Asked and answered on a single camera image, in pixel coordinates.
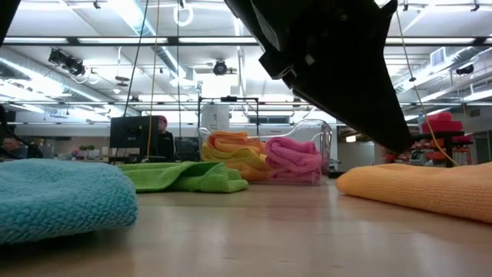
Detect black shelving with orange bins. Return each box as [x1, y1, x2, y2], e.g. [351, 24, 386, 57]
[382, 130, 474, 169]

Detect white machine cabinet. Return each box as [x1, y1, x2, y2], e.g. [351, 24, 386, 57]
[200, 103, 231, 134]

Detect green microfiber towel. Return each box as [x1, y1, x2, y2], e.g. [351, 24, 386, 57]
[117, 161, 250, 194]

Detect black gantry frame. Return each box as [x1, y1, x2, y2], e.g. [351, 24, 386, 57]
[198, 95, 260, 135]

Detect black hanging cable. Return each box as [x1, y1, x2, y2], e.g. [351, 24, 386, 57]
[122, 0, 150, 118]

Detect person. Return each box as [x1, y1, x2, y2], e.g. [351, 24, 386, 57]
[0, 136, 44, 161]
[155, 115, 176, 162]

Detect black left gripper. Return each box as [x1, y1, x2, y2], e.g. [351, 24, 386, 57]
[224, 0, 413, 155]

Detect blue microfiber towel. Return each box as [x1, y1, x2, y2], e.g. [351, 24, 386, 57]
[0, 158, 138, 246]

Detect black monitor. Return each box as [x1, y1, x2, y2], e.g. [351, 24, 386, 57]
[110, 115, 160, 149]

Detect red storage bins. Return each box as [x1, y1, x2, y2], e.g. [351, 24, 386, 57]
[421, 111, 464, 134]

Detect pink microfiber towel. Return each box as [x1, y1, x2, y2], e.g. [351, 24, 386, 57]
[264, 136, 323, 174]
[268, 169, 322, 185]

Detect clear plastic bin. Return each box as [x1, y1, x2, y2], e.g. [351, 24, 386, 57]
[198, 118, 334, 185]

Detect yellow microfiber towel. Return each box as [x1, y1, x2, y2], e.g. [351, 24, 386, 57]
[201, 144, 272, 172]

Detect cluttered background desk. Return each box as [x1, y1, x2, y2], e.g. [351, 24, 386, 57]
[38, 144, 116, 162]

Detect white hanging cable loop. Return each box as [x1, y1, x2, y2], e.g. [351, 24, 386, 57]
[172, 0, 194, 28]

